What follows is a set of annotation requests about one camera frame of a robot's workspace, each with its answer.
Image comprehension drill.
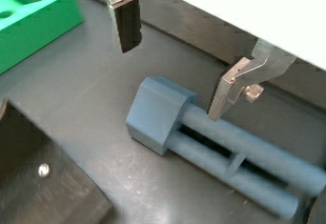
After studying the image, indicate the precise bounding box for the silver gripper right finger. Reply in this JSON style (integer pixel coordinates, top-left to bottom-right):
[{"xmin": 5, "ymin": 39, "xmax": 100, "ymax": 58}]
[{"xmin": 206, "ymin": 39, "xmax": 297, "ymax": 121}]

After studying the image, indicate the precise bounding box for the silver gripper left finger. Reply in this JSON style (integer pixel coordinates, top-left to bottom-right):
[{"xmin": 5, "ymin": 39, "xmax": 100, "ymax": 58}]
[{"xmin": 104, "ymin": 0, "xmax": 142, "ymax": 52}]

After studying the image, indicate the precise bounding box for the black curved fixture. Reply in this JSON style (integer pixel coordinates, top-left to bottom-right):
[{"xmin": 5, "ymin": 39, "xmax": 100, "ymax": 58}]
[{"xmin": 0, "ymin": 100, "xmax": 112, "ymax": 224}]

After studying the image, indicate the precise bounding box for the green shape sorter base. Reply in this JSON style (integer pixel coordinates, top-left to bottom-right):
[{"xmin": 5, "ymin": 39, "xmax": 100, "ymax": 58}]
[{"xmin": 0, "ymin": 0, "xmax": 84, "ymax": 74}]

